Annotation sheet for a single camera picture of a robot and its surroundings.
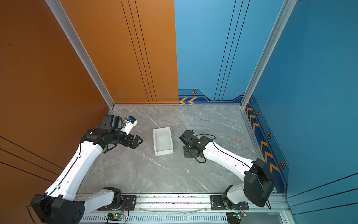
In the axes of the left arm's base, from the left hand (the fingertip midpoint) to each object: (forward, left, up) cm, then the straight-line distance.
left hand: (136, 135), depth 78 cm
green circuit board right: (-35, -55, -20) cm, 68 cm away
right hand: (-5, -30, -10) cm, 32 cm away
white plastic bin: (+4, -13, -18) cm, 22 cm away
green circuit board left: (-36, +8, -21) cm, 42 cm away
